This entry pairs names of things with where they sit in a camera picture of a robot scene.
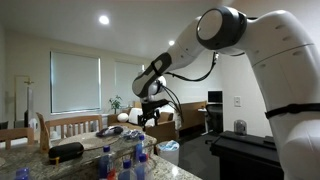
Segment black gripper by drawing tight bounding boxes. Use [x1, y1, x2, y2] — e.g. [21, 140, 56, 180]
[137, 110, 162, 132]

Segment Fiji water bottle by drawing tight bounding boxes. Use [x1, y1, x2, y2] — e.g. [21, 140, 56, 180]
[134, 133, 149, 161]
[98, 145, 117, 180]
[118, 159, 138, 180]
[134, 153, 153, 180]

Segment white square pillow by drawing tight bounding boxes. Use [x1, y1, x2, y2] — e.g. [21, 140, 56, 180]
[128, 107, 162, 128]

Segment clear plastic bag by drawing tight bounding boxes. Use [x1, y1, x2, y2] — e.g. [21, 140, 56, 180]
[119, 128, 144, 141]

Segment white round cushion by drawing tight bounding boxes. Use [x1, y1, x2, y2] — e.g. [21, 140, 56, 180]
[116, 112, 130, 123]

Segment crumpled blue white plastic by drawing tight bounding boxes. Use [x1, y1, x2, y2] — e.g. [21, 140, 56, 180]
[159, 139, 180, 152]

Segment white trash bin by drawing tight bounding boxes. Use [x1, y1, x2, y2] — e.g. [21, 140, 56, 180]
[155, 139, 181, 167]

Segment green potted plant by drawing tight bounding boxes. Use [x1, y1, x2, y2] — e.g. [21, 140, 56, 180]
[108, 94, 124, 115]

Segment black soft pouch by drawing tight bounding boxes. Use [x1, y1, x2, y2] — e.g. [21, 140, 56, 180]
[95, 125, 125, 139]

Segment narrow white window blind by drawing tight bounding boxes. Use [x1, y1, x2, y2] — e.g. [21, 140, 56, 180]
[114, 60, 146, 108]

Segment white desk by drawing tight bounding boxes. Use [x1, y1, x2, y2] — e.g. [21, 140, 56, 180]
[197, 107, 210, 134]

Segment black office chair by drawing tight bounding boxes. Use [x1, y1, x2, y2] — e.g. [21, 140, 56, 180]
[204, 103, 224, 135]

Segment dark computer monitor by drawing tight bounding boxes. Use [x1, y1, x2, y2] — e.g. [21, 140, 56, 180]
[207, 90, 224, 105]

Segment wide white window blind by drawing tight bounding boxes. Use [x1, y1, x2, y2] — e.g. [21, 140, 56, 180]
[49, 50, 102, 115]

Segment black oval zip case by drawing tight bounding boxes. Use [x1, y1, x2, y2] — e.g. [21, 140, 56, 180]
[48, 141, 85, 166]

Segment grey cylindrical jar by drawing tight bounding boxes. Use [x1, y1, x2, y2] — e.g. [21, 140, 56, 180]
[233, 119, 248, 136]

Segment large black storage box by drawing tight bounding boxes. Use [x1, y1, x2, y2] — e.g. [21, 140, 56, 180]
[209, 130, 284, 180]

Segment blue capped water bottle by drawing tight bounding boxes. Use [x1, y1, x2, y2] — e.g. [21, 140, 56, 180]
[14, 167, 32, 180]

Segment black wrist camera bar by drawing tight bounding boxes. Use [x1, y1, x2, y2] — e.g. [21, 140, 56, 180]
[141, 98, 170, 114]

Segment wooden bed frame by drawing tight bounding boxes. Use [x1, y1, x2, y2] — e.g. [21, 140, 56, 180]
[178, 100, 208, 133]

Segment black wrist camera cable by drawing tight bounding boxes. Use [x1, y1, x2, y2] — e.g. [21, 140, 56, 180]
[159, 51, 220, 123]

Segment white wall switch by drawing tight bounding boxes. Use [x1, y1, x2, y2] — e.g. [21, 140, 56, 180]
[233, 95, 242, 108]

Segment cross-shaped wall fixture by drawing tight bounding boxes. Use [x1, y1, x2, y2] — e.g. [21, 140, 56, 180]
[23, 77, 36, 87]

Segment black arm cable strap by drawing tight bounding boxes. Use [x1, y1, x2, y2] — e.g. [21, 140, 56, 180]
[264, 102, 320, 120]

